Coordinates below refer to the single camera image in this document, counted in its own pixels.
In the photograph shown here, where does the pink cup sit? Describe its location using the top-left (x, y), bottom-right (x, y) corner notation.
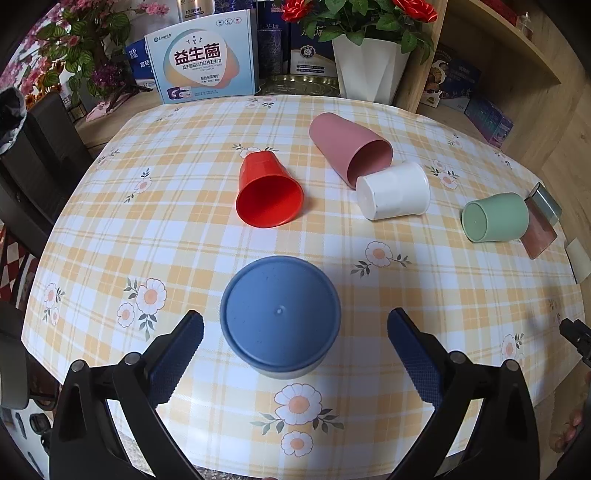
top-left (308, 112), bottom-right (394, 188)

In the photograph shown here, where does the plaid floral tablecloth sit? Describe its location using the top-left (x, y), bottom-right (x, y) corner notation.
top-left (21, 95), bottom-right (585, 468)

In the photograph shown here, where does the grey bag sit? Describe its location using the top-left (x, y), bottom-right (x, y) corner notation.
top-left (0, 87), bottom-right (29, 156)

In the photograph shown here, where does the white faceted flower pot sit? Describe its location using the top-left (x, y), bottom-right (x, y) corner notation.
top-left (331, 36), bottom-right (411, 106)

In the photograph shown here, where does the purple box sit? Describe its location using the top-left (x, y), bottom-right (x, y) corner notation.
top-left (463, 97), bottom-right (515, 148)

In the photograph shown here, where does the black chair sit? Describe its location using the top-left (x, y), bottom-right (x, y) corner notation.
top-left (0, 90), bottom-right (96, 260)

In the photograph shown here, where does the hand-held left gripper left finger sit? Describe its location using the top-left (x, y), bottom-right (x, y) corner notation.
top-left (48, 310), bottom-right (206, 480)

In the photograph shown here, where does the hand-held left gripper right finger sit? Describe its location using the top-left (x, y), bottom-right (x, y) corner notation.
top-left (387, 308), bottom-right (541, 480)

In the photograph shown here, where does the copper metallic box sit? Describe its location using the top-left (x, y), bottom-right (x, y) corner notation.
top-left (522, 181), bottom-right (563, 259)

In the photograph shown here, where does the cream card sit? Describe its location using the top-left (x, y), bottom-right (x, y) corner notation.
top-left (566, 237), bottom-right (591, 284)

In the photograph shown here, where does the pink package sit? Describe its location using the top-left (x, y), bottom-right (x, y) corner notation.
top-left (88, 88), bottom-right (155, 123)

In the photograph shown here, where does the artificial pink flower plant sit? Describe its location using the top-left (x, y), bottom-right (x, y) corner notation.
top-left (0, 0), bottom-right (149, 112)

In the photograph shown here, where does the red cup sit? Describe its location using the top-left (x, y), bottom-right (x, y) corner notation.
top-left (235, 150), bottom-right (304, 228)

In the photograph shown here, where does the green cup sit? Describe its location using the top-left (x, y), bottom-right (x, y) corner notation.
top-left (462, 192), bottom-right (530, 244)

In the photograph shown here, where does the dark box with white label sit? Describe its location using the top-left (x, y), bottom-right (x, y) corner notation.
top-left (288, 18), bottom-right (341, 78)

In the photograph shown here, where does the wooden shelf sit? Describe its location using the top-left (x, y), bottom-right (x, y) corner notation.
top-left (394, 0), bottom-right (591, 185)

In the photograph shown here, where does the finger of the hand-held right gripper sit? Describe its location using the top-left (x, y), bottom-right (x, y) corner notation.
top-left (558, 318), bottom-right (591, 368)

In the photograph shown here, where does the gold metal tray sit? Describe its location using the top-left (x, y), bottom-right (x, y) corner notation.
top-left (255, 74), bottom-right (343, 97)

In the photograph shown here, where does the blue and white printed box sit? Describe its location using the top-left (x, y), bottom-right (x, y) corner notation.
top-left (144, 9), bottom-right (259, 105)

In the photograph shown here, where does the dark blue patterned box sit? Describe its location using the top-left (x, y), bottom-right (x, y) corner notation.
top-left (255, 0), bottom-right (293, 80)

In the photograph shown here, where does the dark blue illustrated box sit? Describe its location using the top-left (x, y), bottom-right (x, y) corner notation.
top-left (421, 44), bottom-right (482, 110)

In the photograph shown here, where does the red rose plant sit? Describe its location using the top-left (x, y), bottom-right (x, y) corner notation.
top-left (281, 0), bottom-right (438, 66)

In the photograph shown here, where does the white cup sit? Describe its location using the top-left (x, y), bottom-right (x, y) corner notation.
top-left (355, 161), bottom-right (431, 221)

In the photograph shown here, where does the blue cup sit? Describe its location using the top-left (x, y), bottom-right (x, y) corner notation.
top-left (220, 257), bottom-right (342, 380)

